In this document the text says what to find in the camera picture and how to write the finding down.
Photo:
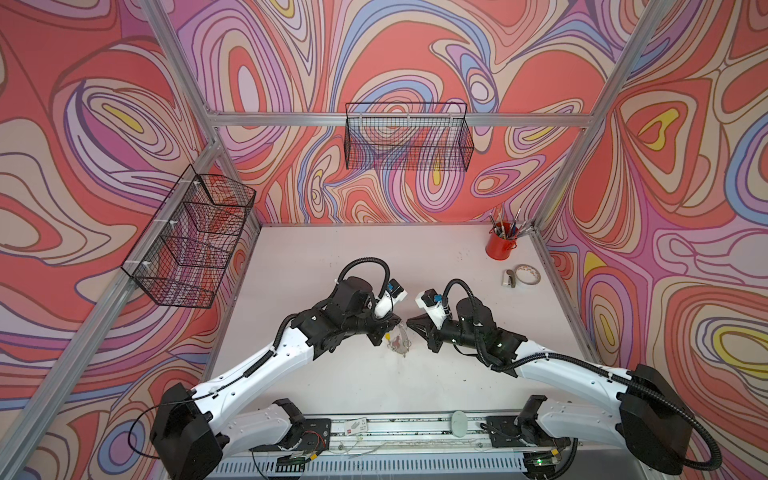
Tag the black wire basket left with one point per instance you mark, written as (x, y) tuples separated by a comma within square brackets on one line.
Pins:
[(200, 221)]

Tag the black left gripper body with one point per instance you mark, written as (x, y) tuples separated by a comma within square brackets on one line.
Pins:
[(375, 330)]

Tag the white label tag on rail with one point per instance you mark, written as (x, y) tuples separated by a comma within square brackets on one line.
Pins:
[(357, 426)]

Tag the black wire basket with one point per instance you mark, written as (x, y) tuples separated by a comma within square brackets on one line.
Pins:
[(200, 221), (407, 135)]

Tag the red pen cup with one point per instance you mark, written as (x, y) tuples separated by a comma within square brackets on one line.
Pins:
[(499, 249)]

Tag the metal keyring organizer yellow grip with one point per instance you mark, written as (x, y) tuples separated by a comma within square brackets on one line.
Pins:
[(398, 341)]

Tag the black wire basket back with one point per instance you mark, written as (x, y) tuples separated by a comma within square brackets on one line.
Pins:
[(407, 135)]

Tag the white oval button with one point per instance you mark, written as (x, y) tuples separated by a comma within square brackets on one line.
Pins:
[(458, 424)]

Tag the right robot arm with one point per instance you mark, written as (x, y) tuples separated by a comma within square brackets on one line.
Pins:
[(636, 409)]

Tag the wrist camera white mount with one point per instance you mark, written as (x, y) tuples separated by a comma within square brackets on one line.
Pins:
[(393, 294), (431, 302)]

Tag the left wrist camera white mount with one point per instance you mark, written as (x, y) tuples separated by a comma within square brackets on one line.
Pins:
[(393, 294)]

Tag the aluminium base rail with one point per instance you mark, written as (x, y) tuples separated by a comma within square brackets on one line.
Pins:
[(423, 446)]

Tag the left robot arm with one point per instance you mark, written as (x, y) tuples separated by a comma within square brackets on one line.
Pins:
[(194, 429)]

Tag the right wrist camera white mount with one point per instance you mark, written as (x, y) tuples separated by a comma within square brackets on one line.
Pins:
[(431, 302)]

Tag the aluminium frame post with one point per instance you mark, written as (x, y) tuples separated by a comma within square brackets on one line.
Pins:
[(214, 154)]

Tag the pens in cup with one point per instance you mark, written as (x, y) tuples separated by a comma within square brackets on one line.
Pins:
[(508, 228)]

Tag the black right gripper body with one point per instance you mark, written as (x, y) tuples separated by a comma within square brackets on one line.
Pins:
[(452, 331)]

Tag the tape roll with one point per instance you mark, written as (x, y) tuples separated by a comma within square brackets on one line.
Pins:
[(527, 274)]

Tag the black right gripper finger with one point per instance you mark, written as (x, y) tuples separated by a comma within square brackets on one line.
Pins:
[(420, 321), (426, 333)]

